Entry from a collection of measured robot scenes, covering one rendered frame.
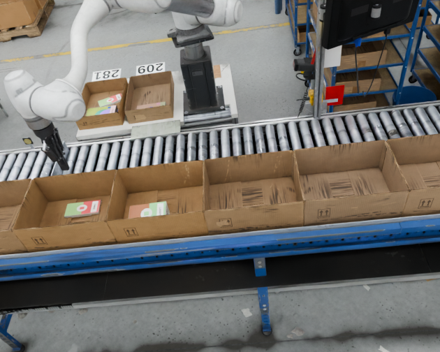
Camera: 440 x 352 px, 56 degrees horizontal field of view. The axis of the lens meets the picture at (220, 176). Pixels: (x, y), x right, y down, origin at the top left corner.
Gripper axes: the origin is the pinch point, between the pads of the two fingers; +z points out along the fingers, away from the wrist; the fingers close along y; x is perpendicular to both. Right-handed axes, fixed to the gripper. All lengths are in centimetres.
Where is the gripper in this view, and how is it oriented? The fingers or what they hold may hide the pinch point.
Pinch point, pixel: (62, 163)
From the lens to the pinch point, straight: 176.7
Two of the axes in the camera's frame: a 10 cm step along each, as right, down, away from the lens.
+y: 0.4, -7.2, 6.9
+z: 1.1, 6.9, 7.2
